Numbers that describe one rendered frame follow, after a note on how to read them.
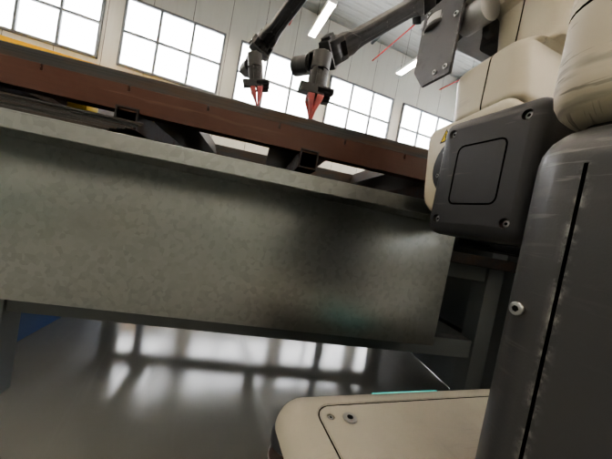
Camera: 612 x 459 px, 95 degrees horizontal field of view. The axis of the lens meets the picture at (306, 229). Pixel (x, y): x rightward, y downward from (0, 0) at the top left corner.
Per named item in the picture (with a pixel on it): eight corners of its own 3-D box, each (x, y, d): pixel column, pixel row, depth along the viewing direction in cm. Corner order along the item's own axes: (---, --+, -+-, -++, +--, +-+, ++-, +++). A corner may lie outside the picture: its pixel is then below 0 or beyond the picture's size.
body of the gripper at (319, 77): (296, 95, 86) (300, 70, 86) (328, 104, 88) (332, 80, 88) (300, 86, 80) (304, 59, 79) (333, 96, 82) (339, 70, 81)
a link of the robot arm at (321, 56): (326, 43, 79) (336, 55, 84) (307, 47, 83) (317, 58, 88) (321, 67, 80) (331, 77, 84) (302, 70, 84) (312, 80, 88)
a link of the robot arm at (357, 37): (437, -26, 87) (437, 15, 94) (423, -24, 91) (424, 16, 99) (324, 35, 81) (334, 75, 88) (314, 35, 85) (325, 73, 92)
